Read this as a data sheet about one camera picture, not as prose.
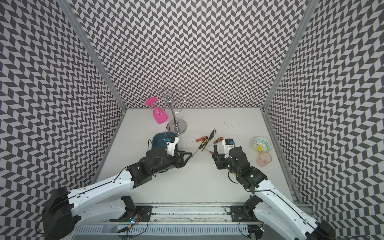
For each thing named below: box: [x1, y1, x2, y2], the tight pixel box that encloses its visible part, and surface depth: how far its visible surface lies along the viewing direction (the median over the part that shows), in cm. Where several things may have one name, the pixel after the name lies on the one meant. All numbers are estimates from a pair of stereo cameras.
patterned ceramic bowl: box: [252, 136, 273, 154], surface depth 98 cm
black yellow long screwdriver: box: [201, 129, 217, 153], surface depth 103 cm
